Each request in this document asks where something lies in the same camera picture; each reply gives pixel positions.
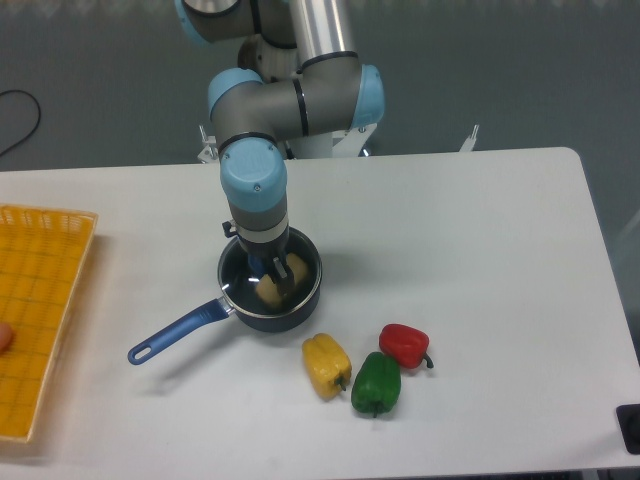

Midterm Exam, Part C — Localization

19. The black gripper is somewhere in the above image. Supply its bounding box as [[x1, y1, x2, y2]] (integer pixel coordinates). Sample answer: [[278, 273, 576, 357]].
[[222, 219, 296, 299]]

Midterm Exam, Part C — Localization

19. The glass pot lid blue knob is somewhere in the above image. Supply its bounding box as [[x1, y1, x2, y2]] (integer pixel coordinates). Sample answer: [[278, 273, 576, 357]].
[[218, 228, 322, 323]]

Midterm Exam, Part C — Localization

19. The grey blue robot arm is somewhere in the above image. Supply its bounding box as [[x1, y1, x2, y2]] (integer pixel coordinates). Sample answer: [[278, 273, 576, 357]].
[[175, 1, 385, 295]]

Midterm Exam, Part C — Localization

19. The beige bread loaf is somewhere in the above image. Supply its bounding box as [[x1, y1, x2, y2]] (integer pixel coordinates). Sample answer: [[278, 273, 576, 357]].
[[255, 253, 309, 309]]

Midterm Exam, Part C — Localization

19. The yellow bell pepper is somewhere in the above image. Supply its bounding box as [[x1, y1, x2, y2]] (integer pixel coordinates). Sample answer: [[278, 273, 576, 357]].
[[302, 333, 352, 401]]

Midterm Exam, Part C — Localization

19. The red bell pepper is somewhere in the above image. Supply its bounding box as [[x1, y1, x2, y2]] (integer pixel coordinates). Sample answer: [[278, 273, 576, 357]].
[[379, 324, 434, 369]]

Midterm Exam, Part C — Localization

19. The green bell pepper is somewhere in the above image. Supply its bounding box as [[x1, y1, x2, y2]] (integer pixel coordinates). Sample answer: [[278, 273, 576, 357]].
[[351, 352, 401, 418]]

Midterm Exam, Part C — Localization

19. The yellow plastic basket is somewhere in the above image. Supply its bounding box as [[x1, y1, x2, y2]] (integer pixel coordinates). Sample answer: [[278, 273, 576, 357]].
[[1, 204, 98, 443]]

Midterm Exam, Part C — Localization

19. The black device at table edge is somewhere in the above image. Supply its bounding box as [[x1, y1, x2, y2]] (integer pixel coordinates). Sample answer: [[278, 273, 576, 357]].
[[616, 404, 640, 455]]

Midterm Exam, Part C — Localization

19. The dark saucepan blue handle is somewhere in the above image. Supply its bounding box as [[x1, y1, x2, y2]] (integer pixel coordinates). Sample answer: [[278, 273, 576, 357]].
[[127, 227, 324, 365]]

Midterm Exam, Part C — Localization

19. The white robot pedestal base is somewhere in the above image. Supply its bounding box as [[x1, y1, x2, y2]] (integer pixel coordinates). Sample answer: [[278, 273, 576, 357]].
[[197, 123, 480, 164]]

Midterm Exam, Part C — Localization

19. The black cable on floor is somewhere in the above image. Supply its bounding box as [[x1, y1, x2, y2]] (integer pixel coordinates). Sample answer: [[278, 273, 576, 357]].
[[0, 89, 42, 157]]

